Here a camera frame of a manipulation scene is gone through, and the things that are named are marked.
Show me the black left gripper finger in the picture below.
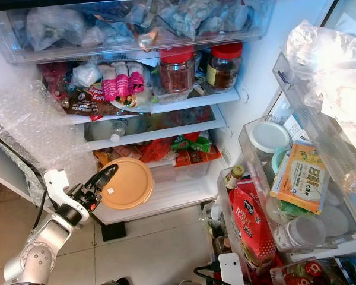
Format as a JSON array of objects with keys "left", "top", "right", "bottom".
[{"left": 86, "top": 164, "right": 119, "bottom": 197}]

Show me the orange round container lid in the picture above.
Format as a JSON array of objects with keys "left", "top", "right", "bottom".
[{"left": 100, "top": 157, "right": 155, "bottom": 210}]

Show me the black fridge foot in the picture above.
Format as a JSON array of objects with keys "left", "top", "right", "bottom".
[{"left": 102, "top": 221, "right": 127, "bottom": 241}]

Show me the white fridge cabinet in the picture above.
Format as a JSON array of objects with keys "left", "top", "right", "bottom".
[{"left": 0, "top": 0, "right": 339, "bottom": 226}]

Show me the bubble-wrapped fridge door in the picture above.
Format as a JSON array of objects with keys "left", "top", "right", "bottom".
[{"left": 0, "top": 113, "right": 60, "bottom": 205}]

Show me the white-edged glass fridge shelf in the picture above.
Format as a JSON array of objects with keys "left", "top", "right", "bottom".
[{"left": 68, "top": 88, "right": 241, "bottom": 124}]

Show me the small clear plastic bottle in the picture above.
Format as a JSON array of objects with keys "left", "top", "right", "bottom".
[{"left": 109, "top": 119, "right": 127, "bottom": 143}]

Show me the clear bubble wrap sheet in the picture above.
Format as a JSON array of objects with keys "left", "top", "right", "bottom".
[{"left": 0, "top": 80, "right": 98, "bottom": 205}]

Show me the brown bread bag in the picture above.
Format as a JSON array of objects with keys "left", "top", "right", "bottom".
[{"left": 62, "top": 88, "right": 113, "bottom": 116}]

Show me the white plate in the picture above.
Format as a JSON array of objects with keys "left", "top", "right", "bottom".
[{"left": 110, "top": 95, "right": 152, "bottom": 113}]

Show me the clear crisper drawer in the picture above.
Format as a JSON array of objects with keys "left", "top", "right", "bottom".
[{"left": 83, "top": 106, "right": 226, "bottom": 150}]

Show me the green red snack packet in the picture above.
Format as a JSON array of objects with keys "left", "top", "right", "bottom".
[{"left": 171, "top": 134, "right": 221, "bottom": 167}]

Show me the pink sausage pack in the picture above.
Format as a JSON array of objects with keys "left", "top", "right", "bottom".
[{"left": 103, "top": 61, "right": 146, "bottom": 105}]

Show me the white knotted plastic bag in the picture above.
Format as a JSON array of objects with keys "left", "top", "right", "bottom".
[{"left": 71, "top": 61, "right": 101, "bottom": 90}]

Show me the red-lidded glass jar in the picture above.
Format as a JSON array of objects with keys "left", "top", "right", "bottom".
[{"left": 159, "top": 46, "right": 196, "bottom": 94}]

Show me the clear door bin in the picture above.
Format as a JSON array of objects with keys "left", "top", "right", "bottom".
[
  {"left": 239, "top": 119, "right": 356, "bottom": 262},
  {"left": 202, "top": 169, "right": 356, "bottom": 285},
  {"left": 273, "top": 52, "right": 356, "bottom": 197}
]

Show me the gold-capped bottle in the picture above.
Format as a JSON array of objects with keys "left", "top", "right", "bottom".
[{"left": 222, "top": 165, "right": 246, "bottom": 191}]

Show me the clear freezer drawer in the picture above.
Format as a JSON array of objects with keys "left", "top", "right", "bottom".
[{"left": 0, "top": 0, "right": 276, "bottom": 65}]

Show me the red raisins bag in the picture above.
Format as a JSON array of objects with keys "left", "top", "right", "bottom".
[{"left": 228, "top": 180, "right": 278, "bottom": 268}]

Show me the red-lidded jar yellow label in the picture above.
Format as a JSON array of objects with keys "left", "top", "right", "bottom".
[{"left": 205, "top": 43, "right": 244, "bottom": 91}]

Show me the white-lidded round container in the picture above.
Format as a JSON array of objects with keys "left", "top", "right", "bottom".
[{"left": 251, "top": 121, "right": 291, "bottom": 164}]

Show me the teal cup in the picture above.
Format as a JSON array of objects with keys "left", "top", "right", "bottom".
[{"left": 272, "top": 147, "right": 288, "bottom": 176}]

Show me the orange yellow carton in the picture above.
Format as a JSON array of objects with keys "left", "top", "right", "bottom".
[{"left": 270, "top": 141, "right": 330, "bottom": 214}]

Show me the white blue packet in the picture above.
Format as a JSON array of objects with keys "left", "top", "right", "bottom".
[{"left": 285, "top": 113, "right": 312, "bottom": 143}]

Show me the white-lidded clear jar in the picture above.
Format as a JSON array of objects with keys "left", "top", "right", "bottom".
[{"left": 274, "top": 214, "right": 333, "bottom": 251}]

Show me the clear box of red fruit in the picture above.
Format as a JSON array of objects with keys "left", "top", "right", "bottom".
[{"left": 270, "top": 258, "right": 351, "bottom": 285}]

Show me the crumpled clear plastic bag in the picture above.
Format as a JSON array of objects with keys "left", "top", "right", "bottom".
[{"left": 287, "top": 21, "right": 356, "bottom": 119}]

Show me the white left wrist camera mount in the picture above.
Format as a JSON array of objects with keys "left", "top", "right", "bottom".
[{"left": 43, "top": 169, "right": 73, "bottom": 208}]

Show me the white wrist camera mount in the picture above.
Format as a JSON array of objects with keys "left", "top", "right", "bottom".
[
  {"left": 43, "top": 169, "right": 73, "bottom": 208},
  {"left": 218, "top": 253, "right": 245, "bottom": 285}
]

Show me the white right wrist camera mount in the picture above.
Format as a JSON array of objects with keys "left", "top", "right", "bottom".
[{"left": 218, "top": 253, "right": 245, "bottom": 285}]

